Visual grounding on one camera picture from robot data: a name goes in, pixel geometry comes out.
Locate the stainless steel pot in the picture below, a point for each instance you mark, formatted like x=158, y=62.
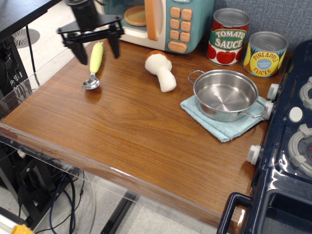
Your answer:
x=225, y=95

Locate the teal cream toy microwave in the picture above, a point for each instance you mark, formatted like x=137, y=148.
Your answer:
x=175, y=26

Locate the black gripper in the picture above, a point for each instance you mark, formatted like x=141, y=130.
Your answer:
x=90, y=25

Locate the dark blue toy stove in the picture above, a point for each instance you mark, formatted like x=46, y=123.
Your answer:
x=281, y=199

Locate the tomato sauce can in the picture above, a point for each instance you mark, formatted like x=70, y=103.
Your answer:
x=227, y=36

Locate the orange toy plate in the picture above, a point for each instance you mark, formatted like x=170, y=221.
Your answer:
x=135, y=15

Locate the black table leg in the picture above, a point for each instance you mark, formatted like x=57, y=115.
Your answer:
x=117, y=217

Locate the light blue cloth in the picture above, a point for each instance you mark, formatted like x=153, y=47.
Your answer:
x=223, y=131

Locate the pineapple slices can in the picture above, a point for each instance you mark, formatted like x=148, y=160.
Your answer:
x=265, y=53

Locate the plush white brown mushroom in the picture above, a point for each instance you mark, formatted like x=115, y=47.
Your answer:
x=159, y=64

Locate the black desk at left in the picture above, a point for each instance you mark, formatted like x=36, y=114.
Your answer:
x=16, y=14

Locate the spoon with yellow-green handle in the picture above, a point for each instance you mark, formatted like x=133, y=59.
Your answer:
x=95, y=62

